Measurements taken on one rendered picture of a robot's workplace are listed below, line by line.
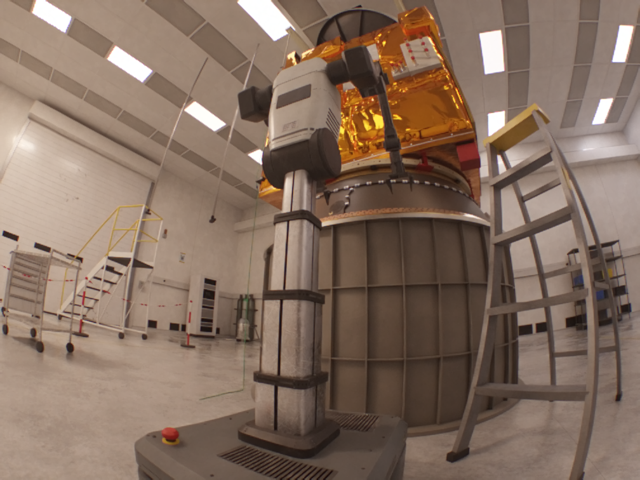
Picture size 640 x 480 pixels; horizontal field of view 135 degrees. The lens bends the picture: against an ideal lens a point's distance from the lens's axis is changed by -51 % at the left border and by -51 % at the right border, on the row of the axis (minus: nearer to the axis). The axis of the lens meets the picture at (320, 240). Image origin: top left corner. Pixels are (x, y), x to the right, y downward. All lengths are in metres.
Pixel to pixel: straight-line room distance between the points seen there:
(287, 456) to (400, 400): 0.91
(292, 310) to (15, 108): 9.31
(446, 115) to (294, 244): 1.65
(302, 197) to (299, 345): 0.38
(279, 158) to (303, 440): 0.74
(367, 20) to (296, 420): 3.91
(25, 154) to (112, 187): 2.97
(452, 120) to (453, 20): 3.64
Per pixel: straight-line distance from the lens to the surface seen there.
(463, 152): 1.98
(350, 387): 1.48
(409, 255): 1.47
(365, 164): 1.98
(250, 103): 1.10
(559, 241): 7.77
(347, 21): 4.06
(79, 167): 8.76
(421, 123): 2.09
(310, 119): 0.83
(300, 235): 0.68
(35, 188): 8.42
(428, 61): 2.57
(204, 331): 8.97
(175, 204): 9.76
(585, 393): 0.95
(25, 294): 4.96
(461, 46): 5.85
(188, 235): 9.80
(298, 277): 0.66
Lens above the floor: 0.56
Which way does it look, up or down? 19 degrees up
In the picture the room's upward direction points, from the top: 1 degrees clockwise
